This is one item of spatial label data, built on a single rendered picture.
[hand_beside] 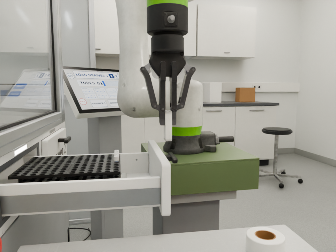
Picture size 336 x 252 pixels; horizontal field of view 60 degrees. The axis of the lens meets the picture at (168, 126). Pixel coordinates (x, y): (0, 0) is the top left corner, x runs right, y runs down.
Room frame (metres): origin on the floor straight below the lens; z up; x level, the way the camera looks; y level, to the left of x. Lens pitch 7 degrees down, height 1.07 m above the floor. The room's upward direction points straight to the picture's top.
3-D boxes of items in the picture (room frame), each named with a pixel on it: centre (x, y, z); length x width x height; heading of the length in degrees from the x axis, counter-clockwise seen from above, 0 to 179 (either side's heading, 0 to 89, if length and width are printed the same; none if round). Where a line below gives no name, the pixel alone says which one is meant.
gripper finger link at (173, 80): (0.68, -0.01, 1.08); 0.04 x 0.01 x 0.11; 9
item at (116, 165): (0.69, 0.12, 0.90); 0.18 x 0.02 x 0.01; 9
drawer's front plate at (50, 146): (0.96, 0.38, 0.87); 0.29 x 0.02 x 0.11; 9
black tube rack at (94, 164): (0.67, 0.22, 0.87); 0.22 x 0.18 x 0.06; 99
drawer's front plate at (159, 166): (0.70, 0.03, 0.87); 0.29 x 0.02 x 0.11; 9
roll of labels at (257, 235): (0.52, -0.18, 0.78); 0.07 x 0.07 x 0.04
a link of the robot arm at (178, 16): (0.67, 0.00, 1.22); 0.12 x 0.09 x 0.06; 9
